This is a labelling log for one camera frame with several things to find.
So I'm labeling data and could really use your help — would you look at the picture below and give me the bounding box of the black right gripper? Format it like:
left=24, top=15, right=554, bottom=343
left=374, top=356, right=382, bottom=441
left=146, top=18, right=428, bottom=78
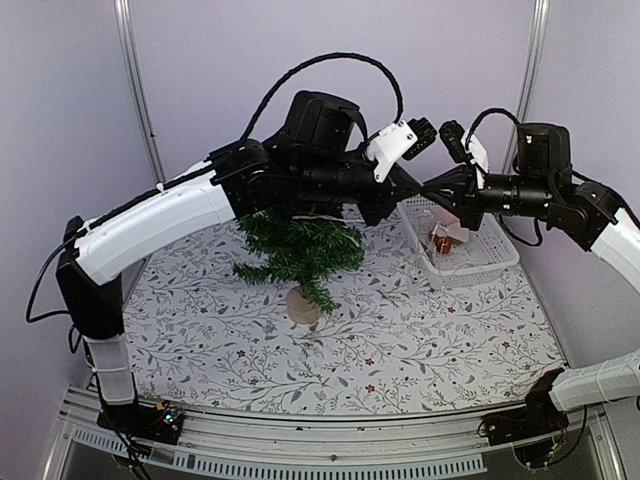
left=421, top=162, right=555, bottom=231

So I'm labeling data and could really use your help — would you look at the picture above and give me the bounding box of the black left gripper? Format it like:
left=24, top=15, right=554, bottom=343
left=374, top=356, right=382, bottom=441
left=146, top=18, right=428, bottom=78
left=296, top=142, right=424, bottom=227

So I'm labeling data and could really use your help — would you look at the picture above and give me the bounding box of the white plastic basket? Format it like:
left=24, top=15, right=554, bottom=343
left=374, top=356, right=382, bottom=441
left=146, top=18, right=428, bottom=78
left=397, top=199, right=520, bottom=289

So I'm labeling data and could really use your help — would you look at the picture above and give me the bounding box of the clear led light string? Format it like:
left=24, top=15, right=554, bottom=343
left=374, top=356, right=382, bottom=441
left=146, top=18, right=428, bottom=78
left=292, top=207, right=481, bottom=296

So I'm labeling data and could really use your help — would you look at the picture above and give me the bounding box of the small green christmas tree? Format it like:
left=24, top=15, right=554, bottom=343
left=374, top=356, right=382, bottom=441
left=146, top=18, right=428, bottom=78
left=233, top=207, right=364, bottom=325

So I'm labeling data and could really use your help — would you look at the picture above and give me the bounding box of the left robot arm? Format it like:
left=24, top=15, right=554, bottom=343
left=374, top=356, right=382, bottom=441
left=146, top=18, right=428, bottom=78
left=48, top=91, right=437, bottom=434

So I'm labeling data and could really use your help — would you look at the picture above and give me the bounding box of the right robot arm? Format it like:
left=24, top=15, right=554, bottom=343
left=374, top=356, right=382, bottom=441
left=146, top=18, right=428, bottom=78
left=422, top=109, right=639, bottom=436

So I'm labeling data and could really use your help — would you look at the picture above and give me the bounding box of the red ball ornament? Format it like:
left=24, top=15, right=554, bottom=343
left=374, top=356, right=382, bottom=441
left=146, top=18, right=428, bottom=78
left=433, top=236, right=453, bottom=255

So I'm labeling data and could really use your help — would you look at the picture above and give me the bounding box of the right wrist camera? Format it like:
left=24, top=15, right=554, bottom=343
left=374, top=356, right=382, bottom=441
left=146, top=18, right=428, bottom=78
left=438, top=120, right=468, bottom=164

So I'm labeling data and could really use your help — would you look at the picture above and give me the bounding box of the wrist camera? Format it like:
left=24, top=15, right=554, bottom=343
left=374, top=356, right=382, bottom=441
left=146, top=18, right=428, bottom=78
left=438, top=120, right=468, bottom=164
left=402, top=117, right=438, bottom=161

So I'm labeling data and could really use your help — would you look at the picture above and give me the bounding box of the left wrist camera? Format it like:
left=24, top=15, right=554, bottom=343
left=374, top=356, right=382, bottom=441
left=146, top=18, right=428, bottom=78
left=402, top=117, right=438, bottom=161

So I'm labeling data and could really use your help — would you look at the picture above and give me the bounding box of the right aluminium frame post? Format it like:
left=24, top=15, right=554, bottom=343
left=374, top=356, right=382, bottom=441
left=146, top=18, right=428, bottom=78
left=499, top=0, right=551, bottom=171

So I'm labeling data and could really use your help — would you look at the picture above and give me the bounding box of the aluminium frame post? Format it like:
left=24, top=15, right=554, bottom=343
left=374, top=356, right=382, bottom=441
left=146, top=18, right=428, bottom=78
left=113, top=0, right=167, bottom=183
left=499, top=0, right=551, bottom=171

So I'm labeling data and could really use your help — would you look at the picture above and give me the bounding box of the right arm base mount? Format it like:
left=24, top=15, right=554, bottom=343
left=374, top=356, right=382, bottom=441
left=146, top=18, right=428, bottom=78
left=476, top=406, right=569, bottom=470

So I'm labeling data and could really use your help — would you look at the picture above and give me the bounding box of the front aluminium rail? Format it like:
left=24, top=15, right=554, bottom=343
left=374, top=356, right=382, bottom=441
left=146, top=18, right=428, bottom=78
left=43, top=387, right=630, bottom=479

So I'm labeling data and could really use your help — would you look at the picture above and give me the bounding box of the left aluminium frame post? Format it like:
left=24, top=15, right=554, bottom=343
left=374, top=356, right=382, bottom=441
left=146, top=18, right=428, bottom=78
left=113, top=0, right=167, bottom=183

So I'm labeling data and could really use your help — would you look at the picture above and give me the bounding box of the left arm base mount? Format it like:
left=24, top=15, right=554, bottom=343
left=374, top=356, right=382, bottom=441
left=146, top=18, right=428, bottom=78
left=97, top=401, right=184, bottom=445

